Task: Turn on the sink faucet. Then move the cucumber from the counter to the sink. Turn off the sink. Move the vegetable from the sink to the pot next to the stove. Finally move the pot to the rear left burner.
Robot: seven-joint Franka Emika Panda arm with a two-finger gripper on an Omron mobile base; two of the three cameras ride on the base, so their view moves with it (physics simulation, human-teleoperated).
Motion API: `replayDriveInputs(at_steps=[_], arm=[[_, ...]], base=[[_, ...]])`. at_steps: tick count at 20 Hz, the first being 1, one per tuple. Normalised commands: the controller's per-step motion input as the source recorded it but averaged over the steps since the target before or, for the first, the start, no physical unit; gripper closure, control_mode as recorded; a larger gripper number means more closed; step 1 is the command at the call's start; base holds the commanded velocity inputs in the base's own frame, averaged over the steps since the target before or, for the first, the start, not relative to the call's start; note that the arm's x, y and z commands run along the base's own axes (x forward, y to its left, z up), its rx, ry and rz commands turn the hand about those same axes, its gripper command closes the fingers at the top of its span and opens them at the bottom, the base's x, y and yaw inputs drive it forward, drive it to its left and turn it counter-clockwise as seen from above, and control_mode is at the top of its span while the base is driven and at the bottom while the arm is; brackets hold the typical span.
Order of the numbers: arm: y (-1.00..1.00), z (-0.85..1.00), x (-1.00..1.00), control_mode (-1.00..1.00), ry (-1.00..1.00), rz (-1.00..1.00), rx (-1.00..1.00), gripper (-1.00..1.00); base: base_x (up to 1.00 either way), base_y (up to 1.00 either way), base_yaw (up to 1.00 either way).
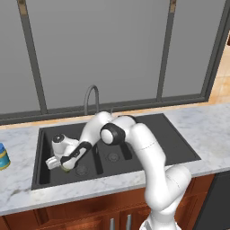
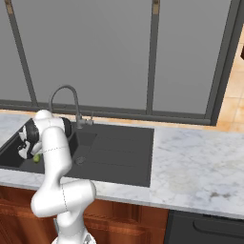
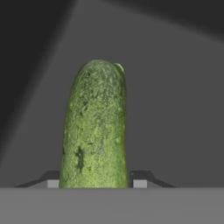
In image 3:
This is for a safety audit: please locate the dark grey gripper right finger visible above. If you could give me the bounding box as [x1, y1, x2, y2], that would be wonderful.
[128, 170, 177, 189]

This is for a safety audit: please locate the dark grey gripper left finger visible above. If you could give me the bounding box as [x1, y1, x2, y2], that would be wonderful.
[14, 170, 61, 189]

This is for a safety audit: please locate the green cucumber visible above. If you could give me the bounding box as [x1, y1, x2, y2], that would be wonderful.
[59, 59, 130, 189]

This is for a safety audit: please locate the grey sink basin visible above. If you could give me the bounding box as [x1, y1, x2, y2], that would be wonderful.
[0, 0, 224, 189]

